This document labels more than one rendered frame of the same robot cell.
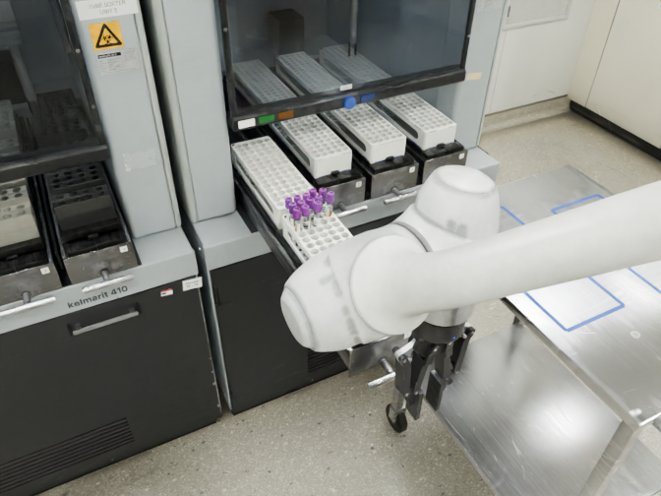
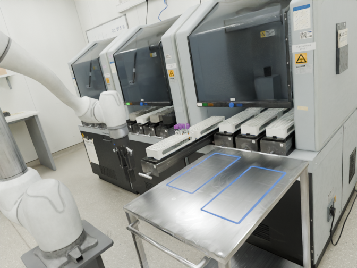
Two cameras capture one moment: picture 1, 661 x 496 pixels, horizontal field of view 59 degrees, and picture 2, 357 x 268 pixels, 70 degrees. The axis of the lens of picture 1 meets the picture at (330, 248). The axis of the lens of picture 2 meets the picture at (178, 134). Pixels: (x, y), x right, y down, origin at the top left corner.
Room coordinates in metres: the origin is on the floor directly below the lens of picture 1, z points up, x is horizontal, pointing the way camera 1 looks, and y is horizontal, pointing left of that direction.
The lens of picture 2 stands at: (0.52, -1.33, 1.31)
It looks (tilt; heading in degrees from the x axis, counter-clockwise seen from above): 17 degrees down; 75
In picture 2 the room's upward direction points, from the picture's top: 11 degrees counter-clockwise
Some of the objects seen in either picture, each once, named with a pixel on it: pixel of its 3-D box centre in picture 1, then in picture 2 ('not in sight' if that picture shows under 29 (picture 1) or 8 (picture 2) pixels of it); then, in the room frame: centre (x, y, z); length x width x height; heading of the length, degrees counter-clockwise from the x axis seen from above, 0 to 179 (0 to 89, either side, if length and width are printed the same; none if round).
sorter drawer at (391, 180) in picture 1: (335, 122); (271, 125); (1.50, -0.01, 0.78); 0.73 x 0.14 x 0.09; 27
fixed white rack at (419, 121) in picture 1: (408, 114); (286, 125); (1.45, -0.21, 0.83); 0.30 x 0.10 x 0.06; 27
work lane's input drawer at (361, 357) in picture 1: (307, 244); (189, 145); (0.95, 0.05, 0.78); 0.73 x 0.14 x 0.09; 27
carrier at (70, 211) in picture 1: (85, 210); (168, 119); (0.97, 0.51, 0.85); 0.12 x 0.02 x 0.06; 118
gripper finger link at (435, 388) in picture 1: (434, 391); (132, 175); (0.57, -0.17, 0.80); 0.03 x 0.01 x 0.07; 28
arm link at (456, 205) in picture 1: (447, 231); (110, 107); (0.55, -0.14, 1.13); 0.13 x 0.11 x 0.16; 127
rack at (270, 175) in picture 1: (273, 181); (206, 127); (1.11, 0.13, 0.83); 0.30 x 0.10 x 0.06; 27
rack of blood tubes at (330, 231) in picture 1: (335, 263); (171, 144); (0.83, -0.01, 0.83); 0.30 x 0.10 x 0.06; 28
